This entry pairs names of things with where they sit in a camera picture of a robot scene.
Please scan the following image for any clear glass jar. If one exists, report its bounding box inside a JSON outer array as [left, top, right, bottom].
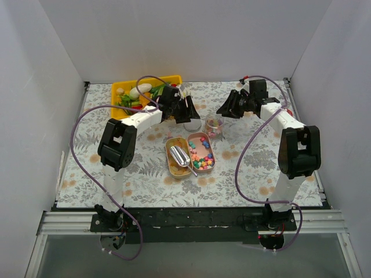
[[204, 113, 224, 138]]

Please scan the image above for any silver metal scoop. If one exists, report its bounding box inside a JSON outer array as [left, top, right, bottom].
[[170, 145, 198, 177]]

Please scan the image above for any silver jar lid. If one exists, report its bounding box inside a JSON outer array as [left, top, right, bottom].
[[183, 119, 202, 132]]

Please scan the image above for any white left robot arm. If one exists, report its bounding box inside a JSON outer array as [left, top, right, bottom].
[[98, 85, 200, 232]]

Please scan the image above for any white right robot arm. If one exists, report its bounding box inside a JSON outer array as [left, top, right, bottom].
[[217, 75, 321, 231]]

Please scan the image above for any green chili pepper toy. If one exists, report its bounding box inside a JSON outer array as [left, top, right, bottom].
[[150, 84, 165, 94]]

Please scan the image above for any orange ginger root toy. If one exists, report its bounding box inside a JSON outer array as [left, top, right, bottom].
[[139, 92, 151, 107]]

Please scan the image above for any white radish toy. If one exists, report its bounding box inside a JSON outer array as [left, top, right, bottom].
[[129, 83, 152, 100]]

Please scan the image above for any green scallion toy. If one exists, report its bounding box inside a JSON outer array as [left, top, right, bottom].
[[115, 94, 143, 109]]

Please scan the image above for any pink oval candy box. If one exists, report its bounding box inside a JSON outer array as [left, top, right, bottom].
[[187, 132, 216, 173]]

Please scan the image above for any beige oval candy box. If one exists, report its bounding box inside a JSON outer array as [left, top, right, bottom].
[[165, 137, 192, 180]]

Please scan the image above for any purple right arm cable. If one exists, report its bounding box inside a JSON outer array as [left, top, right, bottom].
[[235, 74, 303, 251]]

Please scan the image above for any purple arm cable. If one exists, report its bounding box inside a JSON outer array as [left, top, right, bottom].
[[235, 74, 303, 251], [70, 75, 183, 261]]

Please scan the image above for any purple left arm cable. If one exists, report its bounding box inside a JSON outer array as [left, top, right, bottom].
[[70, 75, 183, 261]]

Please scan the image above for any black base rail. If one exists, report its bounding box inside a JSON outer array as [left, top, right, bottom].
[[39, 207, 342, 244]]

